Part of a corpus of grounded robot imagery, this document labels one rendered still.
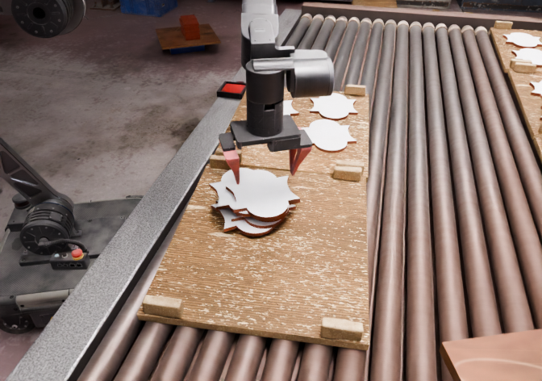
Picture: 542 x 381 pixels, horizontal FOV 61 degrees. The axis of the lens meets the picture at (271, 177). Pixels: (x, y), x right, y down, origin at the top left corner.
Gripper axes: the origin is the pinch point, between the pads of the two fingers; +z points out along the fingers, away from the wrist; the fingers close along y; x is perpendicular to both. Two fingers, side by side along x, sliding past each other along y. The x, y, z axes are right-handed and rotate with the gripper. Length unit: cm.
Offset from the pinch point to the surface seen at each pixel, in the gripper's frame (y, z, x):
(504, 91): 83, 14, 40
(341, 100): 33, 12, 43
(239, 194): -3.6, 7.3, 4.7
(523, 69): 95, 11, 47
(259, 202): -0.7, 7.2, 1.4
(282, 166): 8.8, 12.4, 18.0
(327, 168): 18.2, 12.3, 14.8
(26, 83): -110, 110, 306
